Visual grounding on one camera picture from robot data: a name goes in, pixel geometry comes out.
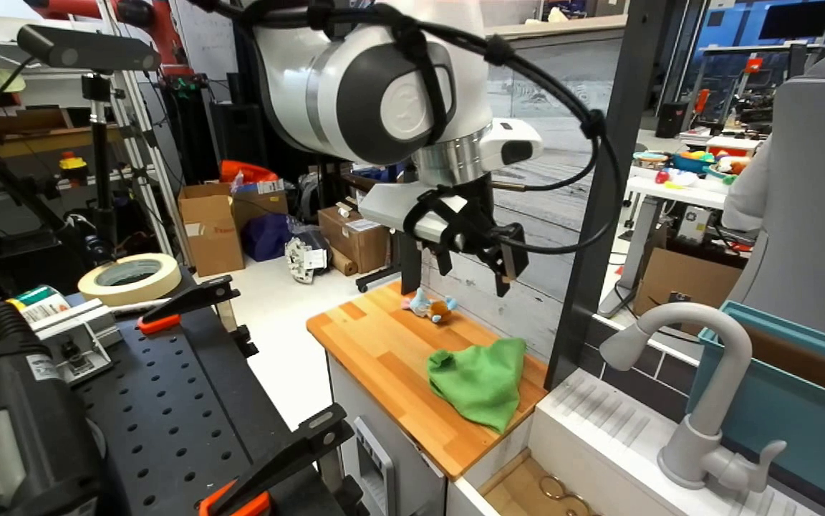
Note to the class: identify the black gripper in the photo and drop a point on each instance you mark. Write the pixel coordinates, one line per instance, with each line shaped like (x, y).
(466, 217)

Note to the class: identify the grey toy faucet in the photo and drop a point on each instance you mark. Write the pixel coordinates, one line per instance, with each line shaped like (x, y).
(716, 402)

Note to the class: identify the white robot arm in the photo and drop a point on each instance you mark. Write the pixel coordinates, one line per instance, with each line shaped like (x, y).
(337, 87)

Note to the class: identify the grey wood backsplash panel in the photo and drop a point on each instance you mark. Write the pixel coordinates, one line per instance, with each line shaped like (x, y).
(537, 316)

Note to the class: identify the green cloth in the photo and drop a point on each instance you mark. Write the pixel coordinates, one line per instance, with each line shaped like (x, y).
(479, 383)

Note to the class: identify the cardboard box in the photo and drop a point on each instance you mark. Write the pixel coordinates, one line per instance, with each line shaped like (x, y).
(355, 246)
(688, 276)
(261, 204)
(209, 231)

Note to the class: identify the wooden countertop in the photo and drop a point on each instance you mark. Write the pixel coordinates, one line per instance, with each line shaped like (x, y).
(384, 353)

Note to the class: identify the white black floor gadget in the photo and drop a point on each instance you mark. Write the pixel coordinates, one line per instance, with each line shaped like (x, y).
(305, 259)

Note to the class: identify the white sink basin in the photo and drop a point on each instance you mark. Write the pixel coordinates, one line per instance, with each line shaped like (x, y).
(602, 421)

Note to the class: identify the dark blue bag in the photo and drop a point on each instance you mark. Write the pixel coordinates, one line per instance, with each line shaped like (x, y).
(267, 236)

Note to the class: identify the dark grey tile panel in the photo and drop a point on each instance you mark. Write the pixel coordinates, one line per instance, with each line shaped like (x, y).
(660, 379)

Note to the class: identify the orange bag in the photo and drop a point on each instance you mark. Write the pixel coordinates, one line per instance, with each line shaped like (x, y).
(245, 173)

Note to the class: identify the black orange bar clamp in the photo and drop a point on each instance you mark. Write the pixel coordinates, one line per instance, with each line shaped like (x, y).
(279, 461)
(192, 302)

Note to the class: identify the black perforated workbench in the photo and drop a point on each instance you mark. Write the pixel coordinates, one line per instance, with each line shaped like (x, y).
(173, 412)

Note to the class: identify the teal plastic bin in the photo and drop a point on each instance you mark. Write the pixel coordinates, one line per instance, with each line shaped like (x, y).
(795, 421)

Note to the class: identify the beige masking tape roll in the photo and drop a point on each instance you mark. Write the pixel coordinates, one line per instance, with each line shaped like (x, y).
(98, 286)

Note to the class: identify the green yellow labelled box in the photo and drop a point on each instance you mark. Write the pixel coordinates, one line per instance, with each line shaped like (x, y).
(43, 305)

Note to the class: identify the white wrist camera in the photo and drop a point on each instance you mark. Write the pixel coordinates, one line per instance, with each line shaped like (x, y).
(514, 144)

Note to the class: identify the aluminium ladder frame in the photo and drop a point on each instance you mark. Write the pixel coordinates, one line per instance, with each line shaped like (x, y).
(151, 161)

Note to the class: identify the black stereo camera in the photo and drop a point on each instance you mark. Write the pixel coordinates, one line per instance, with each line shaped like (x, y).
(86, 47)

